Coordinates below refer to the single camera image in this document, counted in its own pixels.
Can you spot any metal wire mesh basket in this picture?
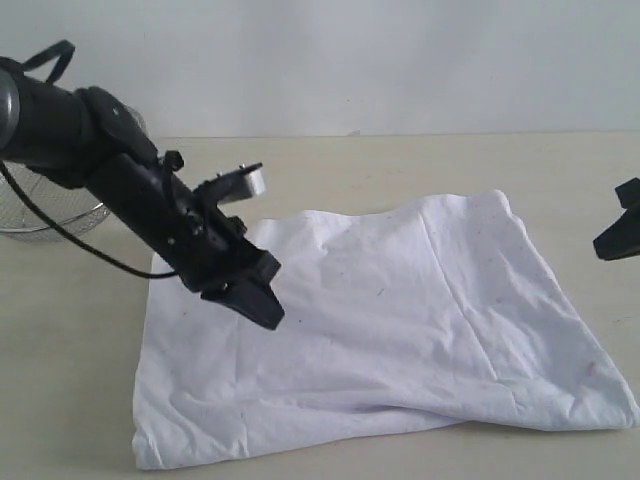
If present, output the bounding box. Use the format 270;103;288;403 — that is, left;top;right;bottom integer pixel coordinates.
1;162;109;242

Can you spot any white t-shirt red lettering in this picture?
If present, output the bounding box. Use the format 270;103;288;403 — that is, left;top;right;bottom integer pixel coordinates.
132;190;639;470

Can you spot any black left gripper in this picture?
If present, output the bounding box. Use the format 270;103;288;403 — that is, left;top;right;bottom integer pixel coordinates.
169;199;285;331

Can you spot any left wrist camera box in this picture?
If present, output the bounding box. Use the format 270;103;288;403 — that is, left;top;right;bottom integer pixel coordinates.
194;162;266;205

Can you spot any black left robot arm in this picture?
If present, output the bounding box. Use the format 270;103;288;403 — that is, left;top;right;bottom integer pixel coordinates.
1;58;284;330

